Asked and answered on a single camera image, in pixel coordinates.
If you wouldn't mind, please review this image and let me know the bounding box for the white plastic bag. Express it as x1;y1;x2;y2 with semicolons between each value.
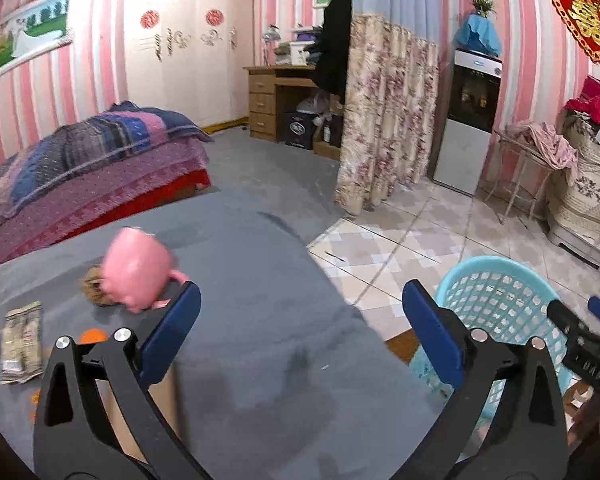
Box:
297;92;331;116

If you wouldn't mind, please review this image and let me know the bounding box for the red clothes pile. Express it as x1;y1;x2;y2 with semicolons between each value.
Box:
564;75;600;126

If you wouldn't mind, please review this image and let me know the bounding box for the blue cloth cover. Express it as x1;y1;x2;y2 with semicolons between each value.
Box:
454;14;503;58

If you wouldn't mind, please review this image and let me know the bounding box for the black hanging coat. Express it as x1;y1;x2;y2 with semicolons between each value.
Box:
312;0;353;106

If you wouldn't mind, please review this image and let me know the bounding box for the light blue plastic basket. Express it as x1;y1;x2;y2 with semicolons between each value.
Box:
409;255;578;463

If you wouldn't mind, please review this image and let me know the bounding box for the floral wrapped bedding bundle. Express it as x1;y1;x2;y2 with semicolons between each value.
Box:
547;110;600;266

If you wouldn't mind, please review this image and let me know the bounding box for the white water dispenser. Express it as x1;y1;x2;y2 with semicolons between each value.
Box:
432;49;503;197

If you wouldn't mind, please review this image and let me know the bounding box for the blue floral room curtain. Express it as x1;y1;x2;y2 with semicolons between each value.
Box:
334;0;441;213

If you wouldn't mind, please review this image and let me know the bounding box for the white storage box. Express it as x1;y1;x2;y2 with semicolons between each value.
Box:
285;40;313;66

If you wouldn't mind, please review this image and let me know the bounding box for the wooden desk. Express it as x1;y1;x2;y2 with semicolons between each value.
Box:
243;64;348;161

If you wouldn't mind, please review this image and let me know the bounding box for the grey blue tablecloth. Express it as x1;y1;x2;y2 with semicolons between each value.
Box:
0;192;461;480

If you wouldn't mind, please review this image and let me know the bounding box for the white wardrobe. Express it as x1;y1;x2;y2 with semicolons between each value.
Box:
122;0;256;128

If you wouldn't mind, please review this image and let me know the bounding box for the framed wedding photo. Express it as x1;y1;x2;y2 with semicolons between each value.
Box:
0;0;76;86

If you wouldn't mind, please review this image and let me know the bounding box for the metal wire rack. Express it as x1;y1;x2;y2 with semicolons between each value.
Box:
482;127;568;233

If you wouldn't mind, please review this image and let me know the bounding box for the purple dotted bed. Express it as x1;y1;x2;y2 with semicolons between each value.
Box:
0;100;216;273

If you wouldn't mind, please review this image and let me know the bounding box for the desk lamp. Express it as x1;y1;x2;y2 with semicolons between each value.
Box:
261;25;281;67

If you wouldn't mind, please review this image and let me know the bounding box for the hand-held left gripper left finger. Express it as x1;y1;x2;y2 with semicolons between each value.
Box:
32;281;203;480

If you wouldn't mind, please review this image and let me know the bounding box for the pink crumpled cloth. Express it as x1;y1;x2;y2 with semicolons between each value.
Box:
505;120;578;171

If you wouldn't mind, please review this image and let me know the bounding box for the clear snack packet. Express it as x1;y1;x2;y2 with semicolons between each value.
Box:
0;301;44;386

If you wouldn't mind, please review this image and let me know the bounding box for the striped patchwork quilt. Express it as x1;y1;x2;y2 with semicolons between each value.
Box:
0;101;215;233

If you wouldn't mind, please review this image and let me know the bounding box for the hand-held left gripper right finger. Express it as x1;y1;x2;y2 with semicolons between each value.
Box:
402;280;568;480

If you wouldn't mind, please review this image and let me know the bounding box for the black printed box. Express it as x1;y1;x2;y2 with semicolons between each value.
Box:
282;111;315;150

